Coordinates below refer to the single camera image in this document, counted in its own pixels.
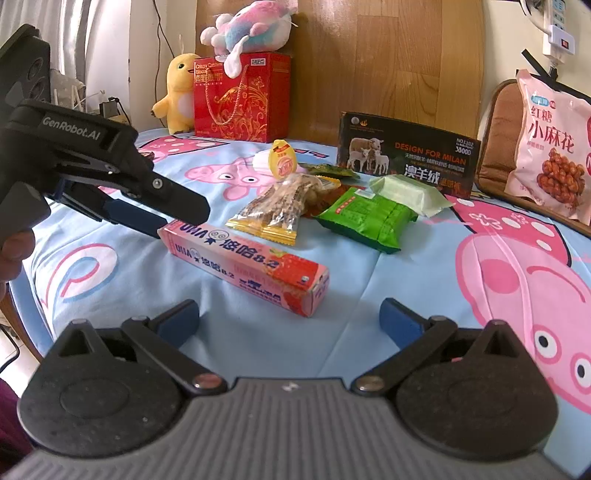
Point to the white power strip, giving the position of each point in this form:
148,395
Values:
559,32

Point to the person's left hand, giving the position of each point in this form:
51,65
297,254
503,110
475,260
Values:
14,256

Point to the green snack packet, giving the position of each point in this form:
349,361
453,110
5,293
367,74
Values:
364,219

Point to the yellow plush toy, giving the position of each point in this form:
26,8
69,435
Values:
178,92

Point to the cartoon pig printed sheet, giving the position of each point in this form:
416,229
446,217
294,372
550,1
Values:
138,281

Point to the pink candy box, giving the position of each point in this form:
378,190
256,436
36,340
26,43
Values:
240,265

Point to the black box with sheep picture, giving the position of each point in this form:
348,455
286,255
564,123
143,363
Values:
415,157

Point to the pink and blue plush toy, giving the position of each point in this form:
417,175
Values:
254,27

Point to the pale green wipes packet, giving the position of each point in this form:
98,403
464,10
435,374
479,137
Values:
411,194

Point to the large pink snack bag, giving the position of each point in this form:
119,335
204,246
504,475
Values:
549,152

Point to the maroon clothing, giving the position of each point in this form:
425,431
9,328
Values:
11,424

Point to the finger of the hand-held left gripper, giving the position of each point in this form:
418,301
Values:
134,217
184,205

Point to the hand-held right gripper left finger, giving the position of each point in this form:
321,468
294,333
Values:
181,315

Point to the white curtain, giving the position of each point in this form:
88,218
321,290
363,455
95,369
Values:
106,46

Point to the brown chair cushion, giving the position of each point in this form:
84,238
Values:
501,124

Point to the small white packet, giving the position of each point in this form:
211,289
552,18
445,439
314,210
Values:
261,161

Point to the wooden headboard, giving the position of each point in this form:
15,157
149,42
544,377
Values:
369,60

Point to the clear nut snack packet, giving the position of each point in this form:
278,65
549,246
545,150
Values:
277,207

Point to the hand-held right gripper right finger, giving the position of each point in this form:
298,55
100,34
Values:
396,318

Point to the small dark green packet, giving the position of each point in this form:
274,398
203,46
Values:
332,170

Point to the red gift box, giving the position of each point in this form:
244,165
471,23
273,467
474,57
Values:
244,101

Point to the small yellow packet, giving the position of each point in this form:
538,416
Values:
282,160

